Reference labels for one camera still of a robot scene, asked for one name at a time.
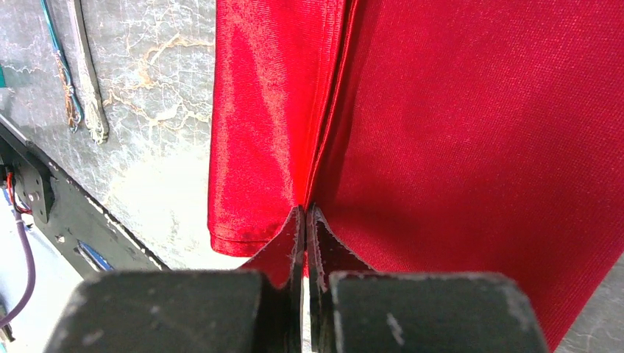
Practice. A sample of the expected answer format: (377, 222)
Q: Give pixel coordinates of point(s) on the teal cube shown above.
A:
(3, 83)

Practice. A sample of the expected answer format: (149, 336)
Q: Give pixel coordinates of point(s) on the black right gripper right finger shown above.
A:
(355, 308)

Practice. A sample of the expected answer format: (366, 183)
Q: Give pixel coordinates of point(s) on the iridescent spoon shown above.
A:
(73, 109)

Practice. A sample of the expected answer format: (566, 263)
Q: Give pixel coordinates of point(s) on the red cloth napkin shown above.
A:
(435, 136)

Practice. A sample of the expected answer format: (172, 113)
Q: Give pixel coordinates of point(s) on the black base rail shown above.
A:
(87, 235)

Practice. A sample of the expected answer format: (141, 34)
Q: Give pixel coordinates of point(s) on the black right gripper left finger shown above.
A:
(253, 308)

